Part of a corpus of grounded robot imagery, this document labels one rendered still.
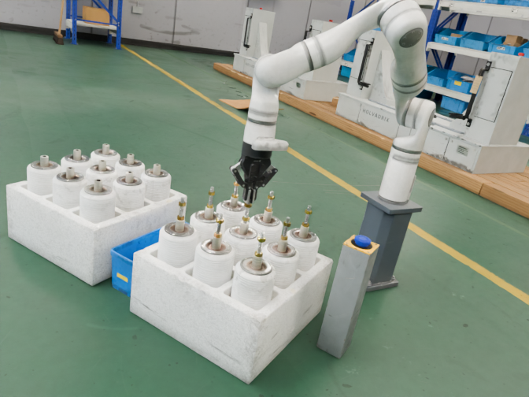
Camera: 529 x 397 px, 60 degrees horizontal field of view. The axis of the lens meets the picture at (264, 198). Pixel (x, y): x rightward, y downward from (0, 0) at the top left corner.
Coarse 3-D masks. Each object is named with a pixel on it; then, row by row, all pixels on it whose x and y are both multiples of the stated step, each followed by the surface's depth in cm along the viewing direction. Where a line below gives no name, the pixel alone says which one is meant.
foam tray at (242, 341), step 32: (320, 256) 132; (160, 288) 114; (192, 288) 108; (224, 288) 109; (288, 288) 113; (320, 288) 130; (160, 320) 117; (192, 320) 111; (224, 320) 105; (256, 320) 100; (288, 320) 115; (224, 352) 108; (256, 352) 103
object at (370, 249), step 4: (352, 236) 115; (348, 240) 113; (352, 240) 113; (344, 244) 111; (348, 244) 111; (352, 244) 111; (356, 244) 111; (372, 244) 113; (376, 244) 113; (356, 248) 109; (360, 248) 110; (364, 248) 110; (368, 248) 110; (372, 248) 111; (376, 248) 112; (364, 252) 108; (368, 252) 108; (372, 252) 109
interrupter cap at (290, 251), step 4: (268, 244) 117; (272, 244) 117; (276, 244) 118; (288, 244) 119; (268, 248) 115; (272, 248) 115; (276, 248) 116; (288, 248) 117; (292, 248) 117; (272, 252) 113; (276, 252) 114; (280, 252) 115; (284, 252) 115; (288, 252) 115; (292, 252) 115; (296, 252) 115; (280, 256) 112; (284, 256) 112; (288, 256) 113; (292, 256) 114
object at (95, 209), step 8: (80, 192) 129; (112, 192) 131; (80, 200) 129; (88, 200) 127; (96, 200) 127; (104, 200) 128; (112, 200) 130; (80, 208) 129; (88, 208) 128; (96, 208) 128; (104, 208) 129; (112, 208) 131; (80, 216) 130; (88, 216) 128; (96, 216) 129; (104, 216) 130; (112, 216) 132
